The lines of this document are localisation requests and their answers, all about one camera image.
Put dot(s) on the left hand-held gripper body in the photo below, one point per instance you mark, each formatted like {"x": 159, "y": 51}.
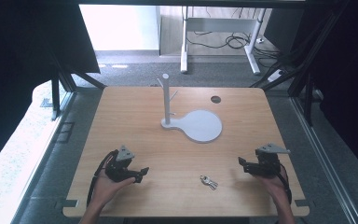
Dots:
{"x": 118, "y": 168}

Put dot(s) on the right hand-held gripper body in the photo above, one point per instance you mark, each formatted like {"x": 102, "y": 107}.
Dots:
{"x": 268, "y": 163}

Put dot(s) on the person's right hand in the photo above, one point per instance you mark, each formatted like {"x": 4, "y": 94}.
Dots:
{"x": 273, "y": 185}

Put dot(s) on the person's left hand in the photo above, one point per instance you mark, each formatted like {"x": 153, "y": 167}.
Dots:
{"x": 107, "y": 189}

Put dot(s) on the silver bunch of keys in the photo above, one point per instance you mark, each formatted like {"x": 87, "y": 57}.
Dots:
{"x": 209, "y": 182}

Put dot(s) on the white key stand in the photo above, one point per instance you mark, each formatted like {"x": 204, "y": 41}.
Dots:
{"x": 199, "y": 124}

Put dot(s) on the white power strip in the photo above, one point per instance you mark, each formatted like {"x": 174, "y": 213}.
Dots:
{"x": 276, "y": 75}

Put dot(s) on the dark curtain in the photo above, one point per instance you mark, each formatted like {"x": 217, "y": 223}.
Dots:
{"x": 345, "y": 77}
{"x": 21, "y": 62}

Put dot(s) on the black metal frame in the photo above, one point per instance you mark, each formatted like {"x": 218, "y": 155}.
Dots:
{"x": 62, "y": 77}
{"x": 304, "y": 74}

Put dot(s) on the white desk frame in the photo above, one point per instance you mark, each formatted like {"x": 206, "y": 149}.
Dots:
{"x": 220, "y": 24}

